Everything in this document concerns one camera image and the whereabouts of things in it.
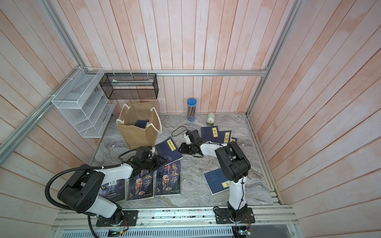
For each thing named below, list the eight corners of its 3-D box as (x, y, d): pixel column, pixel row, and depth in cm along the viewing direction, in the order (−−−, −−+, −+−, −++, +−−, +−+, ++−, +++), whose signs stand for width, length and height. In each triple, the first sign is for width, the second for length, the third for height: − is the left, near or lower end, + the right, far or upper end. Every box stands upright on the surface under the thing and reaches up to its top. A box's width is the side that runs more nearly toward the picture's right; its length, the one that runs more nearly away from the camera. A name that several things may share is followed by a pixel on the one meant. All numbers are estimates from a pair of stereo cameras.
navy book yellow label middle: (219, 144, 104) (220, 140, 100) (217, 134, 109) (218, 130, 105) (231, 144, 104) (233, 140, 100) (229, 134, 109) (231, 130, 105)
